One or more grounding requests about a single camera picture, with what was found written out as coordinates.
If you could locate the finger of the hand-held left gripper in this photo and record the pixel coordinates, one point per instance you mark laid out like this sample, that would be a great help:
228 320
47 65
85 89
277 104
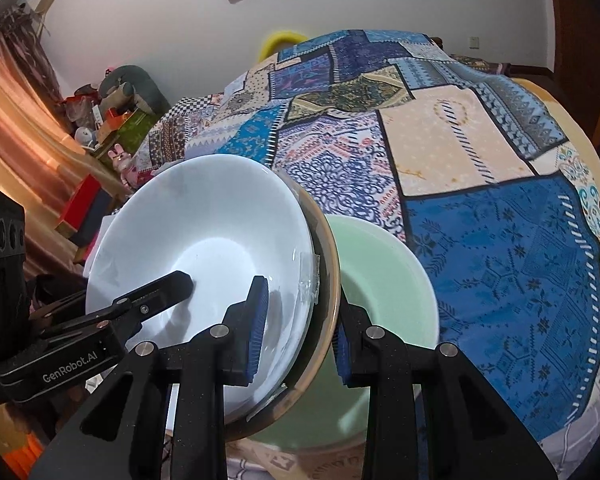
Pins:
150 295
62 307

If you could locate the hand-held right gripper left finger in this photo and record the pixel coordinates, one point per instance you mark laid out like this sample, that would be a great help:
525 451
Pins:
257 330

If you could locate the red box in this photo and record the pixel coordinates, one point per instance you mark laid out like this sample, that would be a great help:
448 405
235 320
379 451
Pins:
80 205

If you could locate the patchwork printed blanket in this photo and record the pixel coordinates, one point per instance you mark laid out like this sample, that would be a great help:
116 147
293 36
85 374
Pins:
480 260

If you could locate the pink bunny toy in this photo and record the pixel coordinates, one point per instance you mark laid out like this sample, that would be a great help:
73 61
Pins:
121 162

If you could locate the wall socket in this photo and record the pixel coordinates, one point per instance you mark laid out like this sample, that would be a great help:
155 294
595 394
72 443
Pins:
473 42

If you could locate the pink bowl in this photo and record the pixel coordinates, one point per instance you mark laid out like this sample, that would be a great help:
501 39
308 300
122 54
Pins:
325 280

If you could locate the green storage bag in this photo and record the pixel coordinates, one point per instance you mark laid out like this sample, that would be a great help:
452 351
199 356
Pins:
130 132

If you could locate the white bowl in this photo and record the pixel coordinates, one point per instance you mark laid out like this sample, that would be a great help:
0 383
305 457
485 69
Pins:
205 225

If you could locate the orange curtain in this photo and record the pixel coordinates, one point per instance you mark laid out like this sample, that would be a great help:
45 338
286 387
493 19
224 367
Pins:
30 135

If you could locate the dark patterned curtain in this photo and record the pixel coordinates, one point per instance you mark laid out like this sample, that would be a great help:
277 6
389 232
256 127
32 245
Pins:
32 50

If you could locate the green bowl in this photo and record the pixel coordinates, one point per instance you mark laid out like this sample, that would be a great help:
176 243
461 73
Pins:
380 270

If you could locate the yellow curved tube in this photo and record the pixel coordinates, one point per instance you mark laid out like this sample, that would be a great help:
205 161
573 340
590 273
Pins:
280 37

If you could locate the grey plush toy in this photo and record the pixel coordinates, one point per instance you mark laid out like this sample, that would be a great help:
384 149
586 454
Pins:
135 82

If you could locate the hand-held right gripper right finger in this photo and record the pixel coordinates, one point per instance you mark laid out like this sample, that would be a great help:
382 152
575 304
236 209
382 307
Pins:
342 360

